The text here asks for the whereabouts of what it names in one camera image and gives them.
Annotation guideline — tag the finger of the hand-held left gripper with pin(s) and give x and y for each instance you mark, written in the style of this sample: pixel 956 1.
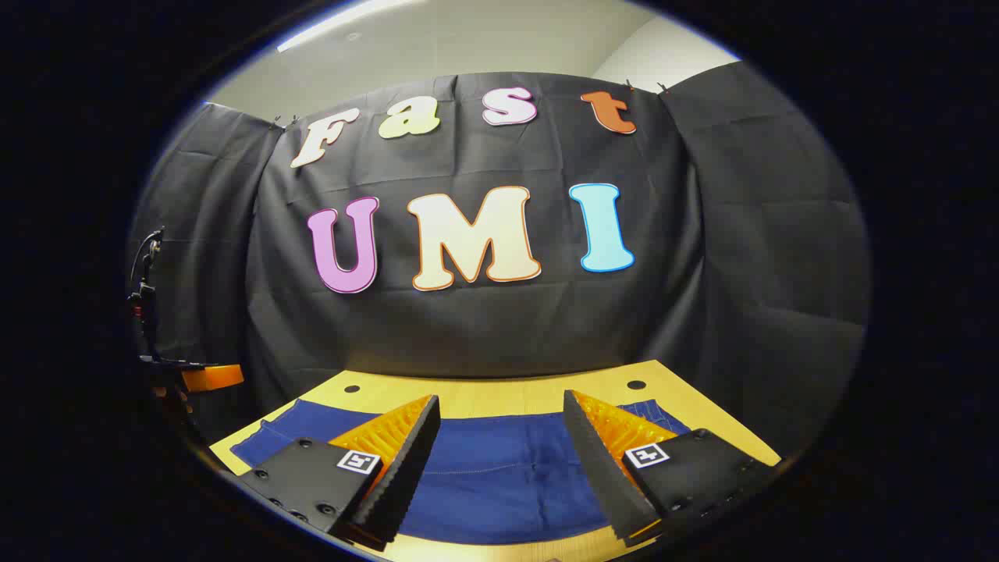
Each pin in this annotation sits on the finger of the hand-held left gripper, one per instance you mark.
pixel 212 378

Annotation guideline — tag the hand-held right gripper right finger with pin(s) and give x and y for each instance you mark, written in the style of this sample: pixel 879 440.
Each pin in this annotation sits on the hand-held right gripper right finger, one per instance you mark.
pixel 597 460

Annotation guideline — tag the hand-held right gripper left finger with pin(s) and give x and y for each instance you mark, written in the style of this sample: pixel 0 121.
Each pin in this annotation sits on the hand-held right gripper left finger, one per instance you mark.
pixel 410 460

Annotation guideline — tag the blue denim jeans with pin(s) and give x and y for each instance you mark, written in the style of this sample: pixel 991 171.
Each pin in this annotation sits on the blue denim jeans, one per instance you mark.
pixel 499 476

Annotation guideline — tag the black backdrop cloth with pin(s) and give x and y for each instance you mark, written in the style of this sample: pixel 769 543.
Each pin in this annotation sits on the black backdrop cloth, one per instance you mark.
pixel 546 328

